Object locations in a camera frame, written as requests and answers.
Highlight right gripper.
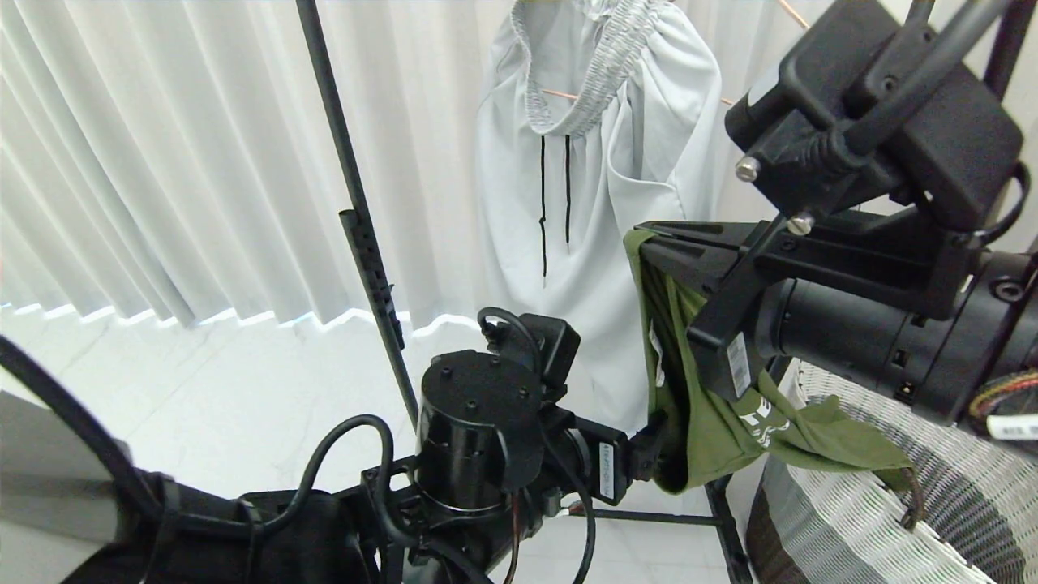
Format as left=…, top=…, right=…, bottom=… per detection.
left=688, top=243, right=974, bottom=424

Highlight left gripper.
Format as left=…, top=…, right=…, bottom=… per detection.
left=558, top=415, right=633, bottom=507

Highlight green garment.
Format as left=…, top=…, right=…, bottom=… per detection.
left=623, top=229, right=927, bottom=530

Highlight pale grey shorts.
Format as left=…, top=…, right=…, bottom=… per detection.
left=474, top=0, right=724, bottom=435

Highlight white laundry basket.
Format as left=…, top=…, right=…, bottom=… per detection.
left=744, top=361, right=1038, bottom=584

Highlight black clothes rack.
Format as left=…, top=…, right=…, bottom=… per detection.
left=294, top=0, right=1038, bottom=584

